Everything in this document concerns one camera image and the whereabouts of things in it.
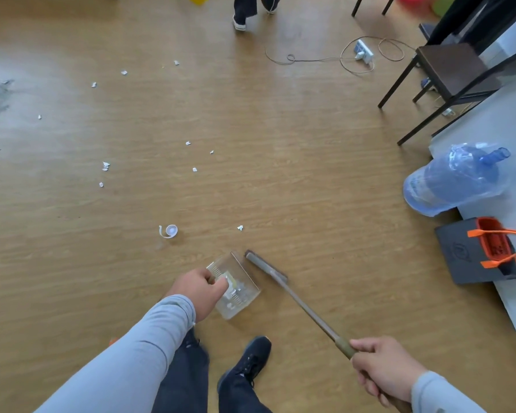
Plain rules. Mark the person's right hand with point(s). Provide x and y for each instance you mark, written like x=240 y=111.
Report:
x=387 y=369

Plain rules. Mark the person's left hand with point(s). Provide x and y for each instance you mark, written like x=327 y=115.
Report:
x=198 y=294

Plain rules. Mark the clear plastic dustpan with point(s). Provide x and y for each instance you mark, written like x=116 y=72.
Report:
x=241 y=301

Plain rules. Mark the person's left forearm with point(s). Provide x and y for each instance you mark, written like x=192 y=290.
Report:
x=129 y=365

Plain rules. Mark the person's left leg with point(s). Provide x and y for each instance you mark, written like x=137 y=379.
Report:
x=185 y=378

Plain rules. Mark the person's leg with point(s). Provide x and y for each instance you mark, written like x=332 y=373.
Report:
x=185 y=378
x=241 y=400

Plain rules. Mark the person's right leg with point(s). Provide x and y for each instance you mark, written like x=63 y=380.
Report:
x=241 y=400

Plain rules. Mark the black right shoe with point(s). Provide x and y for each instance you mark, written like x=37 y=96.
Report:
x=251 y=359

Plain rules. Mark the blue water jug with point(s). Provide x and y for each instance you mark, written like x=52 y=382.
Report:
x=451 y=184

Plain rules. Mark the large light grey cabinet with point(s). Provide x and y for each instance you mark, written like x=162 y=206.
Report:
x=499 y=124

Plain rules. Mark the black metal chair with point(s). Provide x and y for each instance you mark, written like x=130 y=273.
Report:
x=357 y=6

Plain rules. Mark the green plastic basin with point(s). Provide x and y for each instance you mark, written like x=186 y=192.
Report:
x=445 y=4

